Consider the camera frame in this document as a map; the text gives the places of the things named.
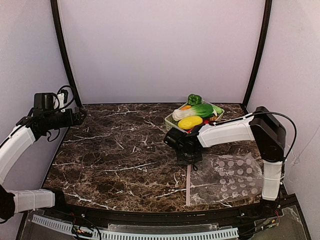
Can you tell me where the black frame post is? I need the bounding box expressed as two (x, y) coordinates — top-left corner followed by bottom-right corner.
(241, 0), (273, 110)
(50, 0), (82, 107)

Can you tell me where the black front rail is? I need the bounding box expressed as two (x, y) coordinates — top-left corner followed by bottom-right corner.
(44, 189), (284, 228)

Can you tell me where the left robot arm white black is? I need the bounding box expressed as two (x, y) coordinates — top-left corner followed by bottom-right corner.
(0, 90), (87, 224)

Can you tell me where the right black frame post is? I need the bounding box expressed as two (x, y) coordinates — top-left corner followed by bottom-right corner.
(241, 0), (273, 110)

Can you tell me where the pale green plastic basket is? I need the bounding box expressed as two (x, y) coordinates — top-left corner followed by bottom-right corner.
(164, 99), (225, 133)

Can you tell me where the yellow lemon toy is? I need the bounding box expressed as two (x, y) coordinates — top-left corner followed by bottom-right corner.
(177, 116), (203, 130)

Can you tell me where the white slotted cable duct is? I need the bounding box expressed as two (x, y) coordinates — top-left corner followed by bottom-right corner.
(32, 214), (239, 240)

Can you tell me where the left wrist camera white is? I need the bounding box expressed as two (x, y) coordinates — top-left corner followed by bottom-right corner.
(53, 89), (69, 109)

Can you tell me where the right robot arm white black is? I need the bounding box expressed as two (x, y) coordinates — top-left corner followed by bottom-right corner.
(163, 106), (286, 201)

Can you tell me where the clear zip top bag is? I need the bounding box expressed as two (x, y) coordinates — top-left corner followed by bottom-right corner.
(186, 152), (263, 206)

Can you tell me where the bok choy toy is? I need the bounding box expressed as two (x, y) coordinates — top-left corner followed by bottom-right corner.
(172, 103), (218, 121)

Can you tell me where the green bell pepper toy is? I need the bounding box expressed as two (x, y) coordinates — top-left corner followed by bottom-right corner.
(187, 94), (202, 106)

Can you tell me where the left black frame post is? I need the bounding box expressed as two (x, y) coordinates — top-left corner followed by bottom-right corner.
(50, 0), (82, 107)

